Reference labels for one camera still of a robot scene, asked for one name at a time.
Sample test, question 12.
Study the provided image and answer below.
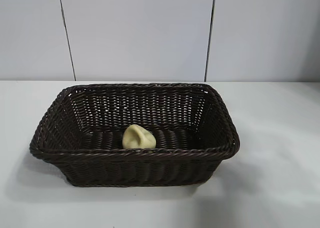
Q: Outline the dark brown wicker basket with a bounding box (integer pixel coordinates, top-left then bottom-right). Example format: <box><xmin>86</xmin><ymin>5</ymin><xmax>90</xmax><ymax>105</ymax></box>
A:
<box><xmin>29</xmin><ymin>82</ymin><xmax>241</xmax><ymax>188</ymax></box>

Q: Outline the pale yellow egg yolk pastry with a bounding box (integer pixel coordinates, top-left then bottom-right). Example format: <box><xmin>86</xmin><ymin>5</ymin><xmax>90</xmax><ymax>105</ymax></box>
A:
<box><xmin>121</xmin><ymin>124</ymin><xmax>157</xmax><ymax>150</ymax></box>

